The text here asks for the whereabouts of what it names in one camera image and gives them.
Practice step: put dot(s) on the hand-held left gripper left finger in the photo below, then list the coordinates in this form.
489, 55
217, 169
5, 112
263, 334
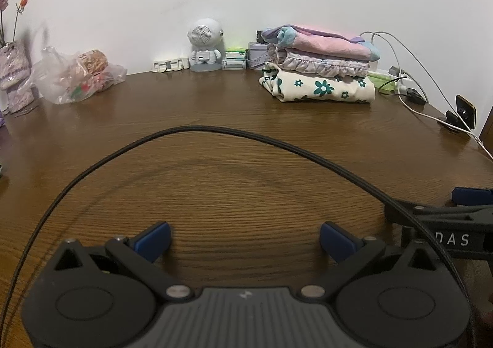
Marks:
154, 242

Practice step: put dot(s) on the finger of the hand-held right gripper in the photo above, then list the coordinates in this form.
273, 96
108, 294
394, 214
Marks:
454, 213
473, 196

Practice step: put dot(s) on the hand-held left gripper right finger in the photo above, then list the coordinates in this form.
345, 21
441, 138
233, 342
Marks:
337, 242

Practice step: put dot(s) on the cream teal-flowered pants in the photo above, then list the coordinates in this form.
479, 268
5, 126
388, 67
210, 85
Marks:
327, 88

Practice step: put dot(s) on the pink floral ruffled garment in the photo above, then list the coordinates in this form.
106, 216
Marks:
316, 63

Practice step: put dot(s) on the pink purple fleece garment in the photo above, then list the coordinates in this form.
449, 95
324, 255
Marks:
319, 42

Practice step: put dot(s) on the black phone stand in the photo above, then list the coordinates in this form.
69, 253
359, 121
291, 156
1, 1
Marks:
466, 111

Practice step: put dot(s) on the black plug adapter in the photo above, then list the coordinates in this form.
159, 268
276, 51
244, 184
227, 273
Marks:
416, 97

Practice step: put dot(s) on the light green gadget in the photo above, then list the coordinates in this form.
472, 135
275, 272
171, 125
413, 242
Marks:
387, 86

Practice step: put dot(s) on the white power strip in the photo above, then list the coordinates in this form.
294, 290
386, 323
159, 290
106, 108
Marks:
381, 73

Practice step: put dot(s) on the small white clip row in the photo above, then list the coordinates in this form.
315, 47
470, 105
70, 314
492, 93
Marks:
169, 65

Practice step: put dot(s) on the clear plastic snack bag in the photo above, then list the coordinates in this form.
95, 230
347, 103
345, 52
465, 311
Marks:
77, 78

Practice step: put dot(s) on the green white small box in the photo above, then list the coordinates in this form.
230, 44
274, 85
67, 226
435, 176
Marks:
235, 63

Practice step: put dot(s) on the small lavender tin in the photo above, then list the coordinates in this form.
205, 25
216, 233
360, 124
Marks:
257, 55

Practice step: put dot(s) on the white astronaut speaker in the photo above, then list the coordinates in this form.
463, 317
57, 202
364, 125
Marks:
204, 34

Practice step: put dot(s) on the crochet-covered vase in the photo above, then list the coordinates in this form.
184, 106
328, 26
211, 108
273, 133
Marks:
13, 71

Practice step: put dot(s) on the dried flower bouquet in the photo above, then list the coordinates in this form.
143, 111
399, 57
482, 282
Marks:
3, 1

